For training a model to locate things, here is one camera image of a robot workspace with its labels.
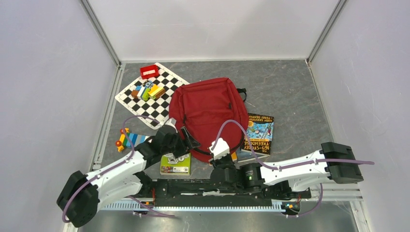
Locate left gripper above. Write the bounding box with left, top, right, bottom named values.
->
left=161, top=126, right=200, bottom=159

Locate red backpack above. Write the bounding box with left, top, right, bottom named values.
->
left=169, top=77, right=249, bottom=163

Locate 169-storey treehouse book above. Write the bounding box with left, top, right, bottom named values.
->
left=241, top=113, right=274, bottom=155

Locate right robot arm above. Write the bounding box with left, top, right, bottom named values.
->
left=210, top=142, right=365, bottom=197

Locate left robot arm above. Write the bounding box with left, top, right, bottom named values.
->
left=57, top=125, right=201, bottom=228

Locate orange Roald Dahl book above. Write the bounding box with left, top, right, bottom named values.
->
left=231, top=152, right=237, bottom=162

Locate blue nineteen eighty-four book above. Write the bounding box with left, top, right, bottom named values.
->
left=236, top=151, right=269, bottom=162

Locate green treehouse book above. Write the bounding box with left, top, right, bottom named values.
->
left=160, top=153, right=191, bottom=175

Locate black white chess mat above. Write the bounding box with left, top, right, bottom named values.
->
left=115, top=63, right=189, bottom=130

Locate toy block train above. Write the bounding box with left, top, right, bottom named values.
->
left=115, top=128, right=149, bottom=152

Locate colourful toy block cluster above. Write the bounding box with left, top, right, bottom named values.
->
left=130, top=81, right=166, bottom=101

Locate red plastic box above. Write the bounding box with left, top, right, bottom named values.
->
left=140, top=64, right=160, bottom=79

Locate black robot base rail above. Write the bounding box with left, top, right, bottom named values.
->
left=133, top=179, right=312, bottom=207

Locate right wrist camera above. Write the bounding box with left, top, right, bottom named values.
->
left=209, top=138, right=230, bottom=160

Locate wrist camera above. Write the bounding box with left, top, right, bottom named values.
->
left=164, top=118, right=177, bottom=130
left=209, top=138, right=230, bottom=160

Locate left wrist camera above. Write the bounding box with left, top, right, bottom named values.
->
left=164, top=118, right=177, bottom=130

